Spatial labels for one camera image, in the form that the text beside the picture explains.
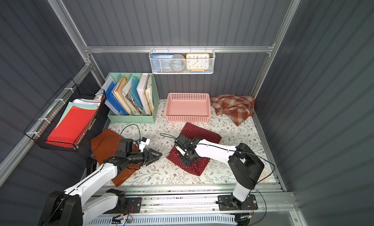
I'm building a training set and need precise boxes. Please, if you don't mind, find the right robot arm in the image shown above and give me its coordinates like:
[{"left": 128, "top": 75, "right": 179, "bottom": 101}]
[{"left": 174, "top": 135, "right": 265, "bottom": 208}]

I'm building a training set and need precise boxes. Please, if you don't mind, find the red polka dot skirt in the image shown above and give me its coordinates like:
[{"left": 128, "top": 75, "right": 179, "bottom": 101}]
[{"left": 167, "top": 123, "right": 222, "bottom": 176}]

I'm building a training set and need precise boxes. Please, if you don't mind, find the rust brown skirt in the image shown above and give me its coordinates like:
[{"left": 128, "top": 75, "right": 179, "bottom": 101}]
[{"left": 91, "top": 129, "right": 141, "bottom": 187}]

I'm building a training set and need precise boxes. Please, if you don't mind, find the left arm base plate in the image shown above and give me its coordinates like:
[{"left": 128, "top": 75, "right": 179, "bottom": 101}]
[{"left": 104, "top": 197, "right": 142, "bottom": 214}]

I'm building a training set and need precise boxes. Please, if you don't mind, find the grey tape roll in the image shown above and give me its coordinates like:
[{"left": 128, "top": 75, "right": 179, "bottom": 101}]
[{"left": 169, "top": 54, "right": 186, "bottom": 72}]

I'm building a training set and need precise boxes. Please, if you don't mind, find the yellow alarm clock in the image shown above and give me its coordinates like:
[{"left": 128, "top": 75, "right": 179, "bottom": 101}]
[{"left": 186, "top": 53, "right": 210, "bottom": 72}]

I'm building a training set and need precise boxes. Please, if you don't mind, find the blue folder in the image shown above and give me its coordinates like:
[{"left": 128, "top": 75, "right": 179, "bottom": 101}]
[{"left": 103, "top": 80, "right": 129, "bottom": 115}]

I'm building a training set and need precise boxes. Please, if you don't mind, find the pink plastic basket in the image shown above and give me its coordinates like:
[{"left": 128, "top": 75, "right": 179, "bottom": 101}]
[{"left": 165, "top": 93, "right": 211, "bottom": 123}]

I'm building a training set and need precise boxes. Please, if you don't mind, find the green file organizer box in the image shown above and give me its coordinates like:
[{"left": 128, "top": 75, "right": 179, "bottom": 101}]
[{"left": 105, "top": 73, "right": 160, "bottom": 124}]

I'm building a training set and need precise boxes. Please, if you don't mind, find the blue box in basket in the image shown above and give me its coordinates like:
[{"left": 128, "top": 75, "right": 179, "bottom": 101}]
[{"left": 150, "top": 53, "right": 174, "bottom": 74}]

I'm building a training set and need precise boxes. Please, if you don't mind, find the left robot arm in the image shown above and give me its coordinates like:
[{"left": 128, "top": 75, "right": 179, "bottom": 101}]
[{"left": 39, "top": 138, "right": 162, "bottom": 226}]

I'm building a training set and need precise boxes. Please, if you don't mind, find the red plaid skirt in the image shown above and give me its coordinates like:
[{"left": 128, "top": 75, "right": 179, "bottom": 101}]
[{"left": 210, "top": 94, "right": 256, "bottom": 126}]

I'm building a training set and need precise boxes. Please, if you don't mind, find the white wire wall basket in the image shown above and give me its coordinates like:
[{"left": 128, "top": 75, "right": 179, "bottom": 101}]
[{"left": 149, "top": 48, "right": 216, "bottom": 74}]

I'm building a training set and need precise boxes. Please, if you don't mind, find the white binder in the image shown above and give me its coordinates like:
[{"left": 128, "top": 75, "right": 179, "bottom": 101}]
[{"left": 136, "top": 73, "right": 151, "bottom": 115}]

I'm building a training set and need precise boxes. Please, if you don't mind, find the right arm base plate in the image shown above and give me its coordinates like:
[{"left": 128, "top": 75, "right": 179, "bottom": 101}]
[{"left": 216, "top": 194, "right": 258, "bottom": 211}]

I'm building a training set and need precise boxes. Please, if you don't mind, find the black wire wall basket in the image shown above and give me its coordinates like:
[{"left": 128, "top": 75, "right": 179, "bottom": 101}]
[{"left": 24, "top": 80, "right": 106, "bottom": 152}]

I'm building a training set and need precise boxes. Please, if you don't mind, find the floral table mat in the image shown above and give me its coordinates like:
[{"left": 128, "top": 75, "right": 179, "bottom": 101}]
[{"left": 109, "top": 99, "right": 278, "bottom": 187}]

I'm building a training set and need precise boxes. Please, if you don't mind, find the red paper stack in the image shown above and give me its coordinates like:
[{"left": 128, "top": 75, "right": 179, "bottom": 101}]
[{"left": 47, "top": 106, "right": 97, "bottom": 148}]

